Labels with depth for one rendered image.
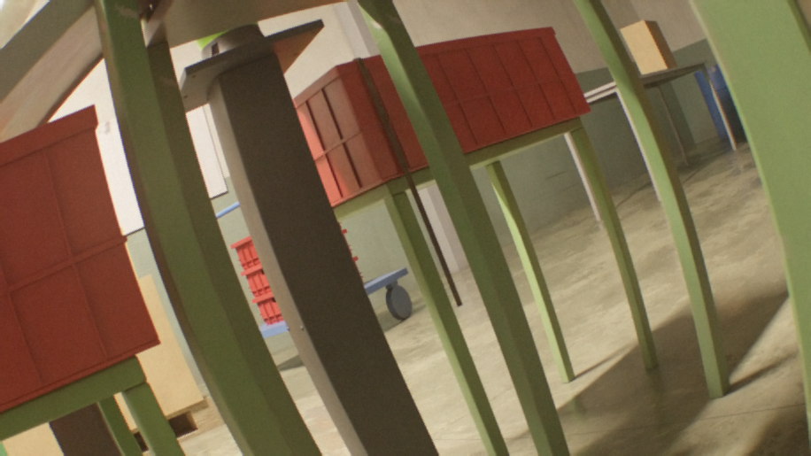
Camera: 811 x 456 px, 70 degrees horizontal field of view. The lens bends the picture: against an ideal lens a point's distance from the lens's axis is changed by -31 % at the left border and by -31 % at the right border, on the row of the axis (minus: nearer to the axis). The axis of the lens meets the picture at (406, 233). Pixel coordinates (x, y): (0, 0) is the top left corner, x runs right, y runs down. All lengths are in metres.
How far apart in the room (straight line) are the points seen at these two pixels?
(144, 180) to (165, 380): 2.64
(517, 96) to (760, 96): 1.37
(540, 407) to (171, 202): 0.76
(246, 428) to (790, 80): 0.56
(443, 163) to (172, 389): 2.29
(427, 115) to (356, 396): 0.45
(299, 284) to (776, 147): 1.09
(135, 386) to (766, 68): 0.55
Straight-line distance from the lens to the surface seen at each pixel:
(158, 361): 3.26
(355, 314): 1.26
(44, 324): 0.59
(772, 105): 0.20
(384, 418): 1.28
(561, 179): 7.58
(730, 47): 0.20
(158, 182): 0.65
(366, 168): 1.34
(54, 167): 0.62
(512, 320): 1.20
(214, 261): 0.97
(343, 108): 1.35
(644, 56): 6.38
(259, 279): 4.42
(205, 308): 0.64
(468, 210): 1.18
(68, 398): 0.61
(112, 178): 5.46
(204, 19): 1.03
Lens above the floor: 0.56
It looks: 1 degrees down
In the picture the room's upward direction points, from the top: 22 degrees counter-clockwise
